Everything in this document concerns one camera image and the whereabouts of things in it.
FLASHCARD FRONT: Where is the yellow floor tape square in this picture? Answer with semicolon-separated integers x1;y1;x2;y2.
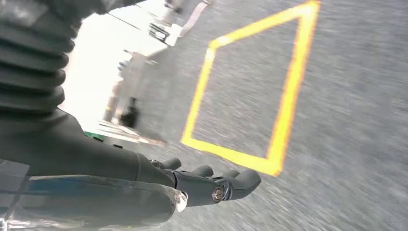
180;0;321;178

